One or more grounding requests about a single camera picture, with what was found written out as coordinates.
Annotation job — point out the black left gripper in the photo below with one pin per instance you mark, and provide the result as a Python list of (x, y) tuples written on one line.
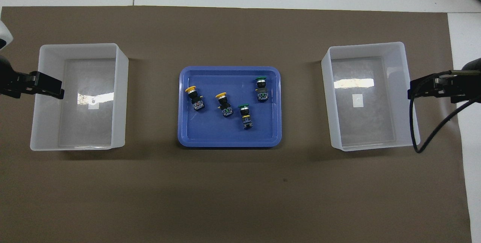
[(8, 79)]

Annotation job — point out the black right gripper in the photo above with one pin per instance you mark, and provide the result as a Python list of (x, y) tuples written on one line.
[(468, 83)]

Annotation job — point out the yellow push button switch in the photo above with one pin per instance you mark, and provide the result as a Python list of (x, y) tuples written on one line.
[(224, 106), (196, 100)]

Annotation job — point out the green push button switch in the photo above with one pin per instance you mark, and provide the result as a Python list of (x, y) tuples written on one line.
[(262, 89), (245, 117)]

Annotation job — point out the translucent white plastic box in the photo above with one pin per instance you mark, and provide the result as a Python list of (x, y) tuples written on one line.
[(375, 130), (49, 123)]

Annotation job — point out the white sticker label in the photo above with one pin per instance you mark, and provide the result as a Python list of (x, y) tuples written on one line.
[(93, 104), (358, 100)]

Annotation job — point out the blue plastic tray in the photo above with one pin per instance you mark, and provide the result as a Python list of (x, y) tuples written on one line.
[(225, 134)]

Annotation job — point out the brown paper table mat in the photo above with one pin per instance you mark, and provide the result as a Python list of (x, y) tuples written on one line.
[(240, 190)]

